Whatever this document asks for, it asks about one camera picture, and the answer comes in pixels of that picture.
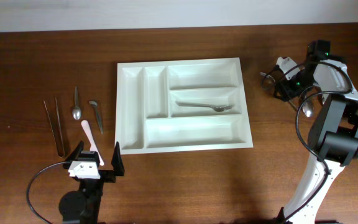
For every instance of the large silver spoon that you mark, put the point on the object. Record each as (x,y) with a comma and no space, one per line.
(308,109)

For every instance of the pink plastic knife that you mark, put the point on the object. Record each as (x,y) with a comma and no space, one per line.
(86,128)

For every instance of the small silver teaspoon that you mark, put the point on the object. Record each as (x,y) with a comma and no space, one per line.
(76,111)

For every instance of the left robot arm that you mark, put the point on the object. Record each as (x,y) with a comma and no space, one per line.
(82,206)

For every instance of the small bent metal spoon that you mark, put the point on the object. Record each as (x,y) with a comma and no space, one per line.
(95,106)

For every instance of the silver fork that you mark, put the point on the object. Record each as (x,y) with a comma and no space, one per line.
(213,107)
(267,82)

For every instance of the metal tweezers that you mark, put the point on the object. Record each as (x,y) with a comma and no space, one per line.
(53,117)

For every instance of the white plastic cutlery tray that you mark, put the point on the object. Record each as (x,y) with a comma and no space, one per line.
(148,120)

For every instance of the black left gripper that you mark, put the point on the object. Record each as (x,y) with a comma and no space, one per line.
(110,175)

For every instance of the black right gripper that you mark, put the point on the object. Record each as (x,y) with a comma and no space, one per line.
(284,89)

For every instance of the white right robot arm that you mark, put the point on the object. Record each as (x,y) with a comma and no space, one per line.
(332,142)

